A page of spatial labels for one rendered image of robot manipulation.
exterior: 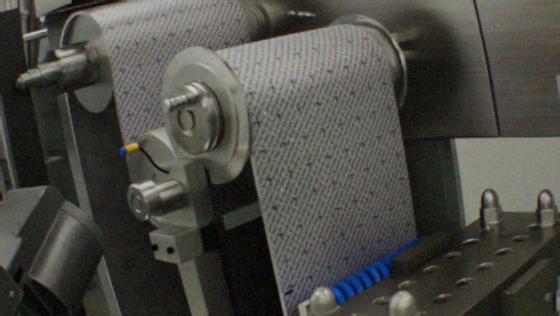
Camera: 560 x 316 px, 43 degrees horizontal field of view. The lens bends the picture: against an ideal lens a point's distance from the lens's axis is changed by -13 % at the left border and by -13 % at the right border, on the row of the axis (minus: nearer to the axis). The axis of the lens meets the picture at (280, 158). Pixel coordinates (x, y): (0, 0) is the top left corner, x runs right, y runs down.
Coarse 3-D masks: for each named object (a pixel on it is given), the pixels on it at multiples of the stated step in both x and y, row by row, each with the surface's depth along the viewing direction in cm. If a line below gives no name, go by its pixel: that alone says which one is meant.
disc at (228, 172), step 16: (192, 48) 81; (176, 64) 84; (208, 64) 80; (224, 64) 78; (192, 80) 83; (224, 80) 79; (240, 96) 78; (240, 112) 79; (240, 128) 79; (176, 144) 88; (240, 144) 80; (240, 160) 80; (208, 176) 85; (224, 176) 83
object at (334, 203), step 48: (288, 144) 83; (336, 144) 88; (384, 144) 93; (288, 192) 83; (336, 192) 88; (384, 192) 93; (288, 240) 83; (336, 240) 88; (384, 240) 93; (288, 288) 83
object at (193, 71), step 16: (368, 32) 97; (384, 48) 96; (192, 64) 82; (176, 80) 84; (208, 80) 80; (224, 96) 79; (224, 112) 80; (224, 144) 81; (208, 160) 84; (224, 160) 82
